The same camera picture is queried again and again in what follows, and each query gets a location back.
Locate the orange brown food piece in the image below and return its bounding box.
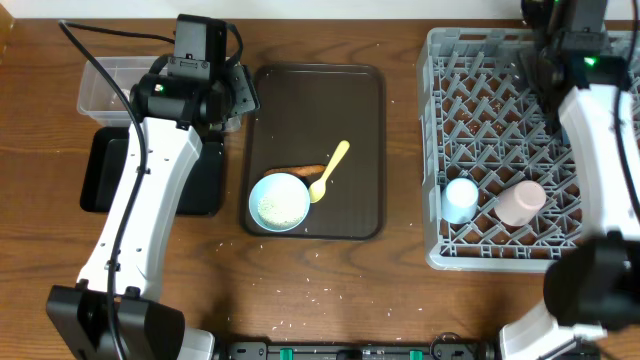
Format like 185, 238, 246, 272
264, 165, 326, 177

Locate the light blue bowl with rice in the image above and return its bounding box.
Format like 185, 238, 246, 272
248, 173, 311, 232

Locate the yellow plastic spoon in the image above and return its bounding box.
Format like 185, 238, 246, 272
309, 140, 350, 204

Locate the light blue plastic cup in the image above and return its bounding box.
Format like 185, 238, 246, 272
441, 178, 479, 224

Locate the pink plastic cup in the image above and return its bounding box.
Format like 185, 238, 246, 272
494, 180, 546, 227

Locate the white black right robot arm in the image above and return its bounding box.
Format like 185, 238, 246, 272
495, 0, 639, 359

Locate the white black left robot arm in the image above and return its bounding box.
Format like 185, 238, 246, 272
46, 14, 260, 360

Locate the clear plastic waste bin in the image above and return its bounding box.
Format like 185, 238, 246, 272
76, 55, 244, 134

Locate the grey plastic dishwasher rack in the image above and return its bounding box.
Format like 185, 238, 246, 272
417, 27, 640, 274

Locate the dark brown serving tray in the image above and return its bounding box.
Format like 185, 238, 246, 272
240, 64, 386, 241

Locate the black rectangular tray bin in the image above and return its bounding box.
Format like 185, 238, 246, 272
80, 127, 224, 216

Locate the black rail at table edge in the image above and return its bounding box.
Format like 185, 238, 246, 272
213, 333, 502, 360

